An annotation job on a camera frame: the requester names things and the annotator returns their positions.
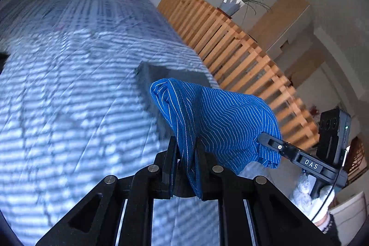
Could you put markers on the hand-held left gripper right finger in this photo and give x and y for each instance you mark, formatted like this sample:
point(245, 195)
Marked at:
point(206, 176)

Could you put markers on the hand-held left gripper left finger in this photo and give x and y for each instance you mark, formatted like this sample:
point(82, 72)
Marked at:
point(172, 165)

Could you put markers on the wicker chair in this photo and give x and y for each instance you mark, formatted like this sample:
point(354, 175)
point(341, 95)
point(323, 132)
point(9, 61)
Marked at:
point(356, 159)

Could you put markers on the person's right hand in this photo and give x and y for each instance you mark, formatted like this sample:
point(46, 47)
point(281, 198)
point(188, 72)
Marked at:
point(302, 194)

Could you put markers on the blue white striped bedspread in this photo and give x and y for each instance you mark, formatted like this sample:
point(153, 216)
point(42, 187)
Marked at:
point(72, 90)

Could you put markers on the light wooden cabinet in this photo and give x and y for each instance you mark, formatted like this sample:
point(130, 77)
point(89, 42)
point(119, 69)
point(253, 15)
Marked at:
point(285, 18)

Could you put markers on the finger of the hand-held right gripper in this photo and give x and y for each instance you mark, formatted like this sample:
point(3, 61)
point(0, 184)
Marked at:
point(276, 145)

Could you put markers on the person's right forearm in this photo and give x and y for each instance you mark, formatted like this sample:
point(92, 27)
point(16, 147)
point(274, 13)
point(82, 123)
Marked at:
point(331, 231)

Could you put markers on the white storage box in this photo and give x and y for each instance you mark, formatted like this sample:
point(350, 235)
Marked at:
point(348, 214)

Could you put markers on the folded dark grey garment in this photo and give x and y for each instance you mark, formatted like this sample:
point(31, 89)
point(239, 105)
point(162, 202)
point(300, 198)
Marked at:
point(173, 74)

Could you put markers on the blue striped boxer shorts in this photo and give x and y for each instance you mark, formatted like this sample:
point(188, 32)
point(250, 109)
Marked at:
point(224, 119)

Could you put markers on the wooden slatted bed frame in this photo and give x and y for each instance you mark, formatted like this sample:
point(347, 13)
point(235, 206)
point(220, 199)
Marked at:
point(230, 41)

